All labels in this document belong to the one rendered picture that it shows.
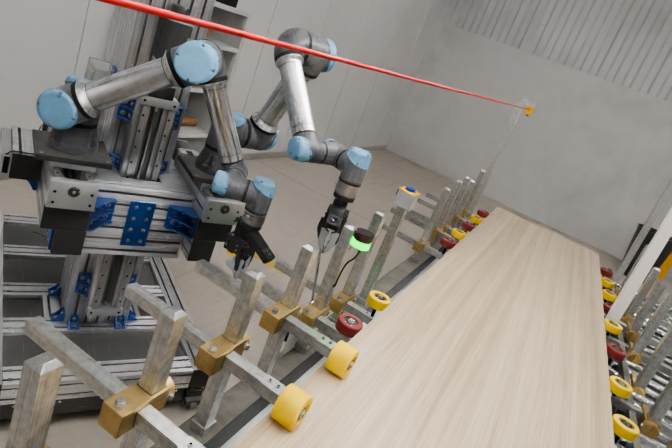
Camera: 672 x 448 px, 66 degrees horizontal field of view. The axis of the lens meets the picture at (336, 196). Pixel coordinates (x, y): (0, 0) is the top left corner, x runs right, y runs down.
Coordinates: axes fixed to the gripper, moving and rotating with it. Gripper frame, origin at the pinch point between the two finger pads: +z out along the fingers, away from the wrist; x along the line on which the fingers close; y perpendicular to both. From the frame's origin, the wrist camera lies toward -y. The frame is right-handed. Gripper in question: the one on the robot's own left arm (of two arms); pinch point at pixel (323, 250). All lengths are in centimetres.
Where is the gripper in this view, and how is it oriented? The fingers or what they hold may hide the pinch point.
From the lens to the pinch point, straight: 172.0
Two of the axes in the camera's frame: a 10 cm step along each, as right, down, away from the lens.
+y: 1.3, -2.7, 9.6
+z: -3.4, 8.9, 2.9
